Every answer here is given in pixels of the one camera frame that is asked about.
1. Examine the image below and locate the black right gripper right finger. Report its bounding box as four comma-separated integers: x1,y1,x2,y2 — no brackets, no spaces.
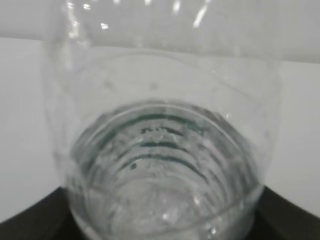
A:
246,187,320,240

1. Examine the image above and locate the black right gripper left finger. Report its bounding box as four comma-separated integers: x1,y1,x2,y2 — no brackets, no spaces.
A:
0,187,83,240

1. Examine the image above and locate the clear water bottle green label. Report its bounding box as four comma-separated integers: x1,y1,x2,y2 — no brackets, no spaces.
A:
42,0,281,240

